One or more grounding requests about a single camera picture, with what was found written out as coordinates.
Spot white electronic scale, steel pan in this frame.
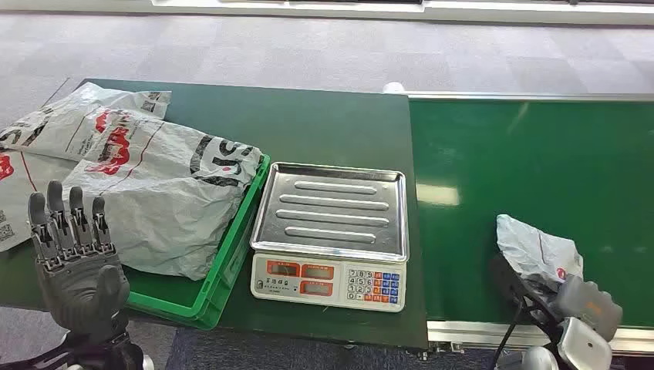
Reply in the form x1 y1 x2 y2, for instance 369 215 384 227
249 161 410 314

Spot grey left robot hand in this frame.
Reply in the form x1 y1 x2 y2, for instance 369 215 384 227
27 180 131 339

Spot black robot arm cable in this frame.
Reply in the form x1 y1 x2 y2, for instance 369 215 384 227
491 298 530 370

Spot small grey plastic mailer package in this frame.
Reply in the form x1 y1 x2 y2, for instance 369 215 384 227
495 214 585 293

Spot white mailer with QR codes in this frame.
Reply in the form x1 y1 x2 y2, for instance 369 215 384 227
0 81 173 163

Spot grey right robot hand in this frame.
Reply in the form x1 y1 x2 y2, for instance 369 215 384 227
489 254 624 342

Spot white window sill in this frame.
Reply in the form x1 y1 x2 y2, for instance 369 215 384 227
0 0 654 25

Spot green plastic crate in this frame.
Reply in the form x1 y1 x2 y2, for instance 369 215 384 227
122 153 272 331

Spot green conveyor belt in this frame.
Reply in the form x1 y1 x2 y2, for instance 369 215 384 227
408 99 654 329

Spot large grey mailer, black letters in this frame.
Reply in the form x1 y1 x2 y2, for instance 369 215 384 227
61 109 265 282

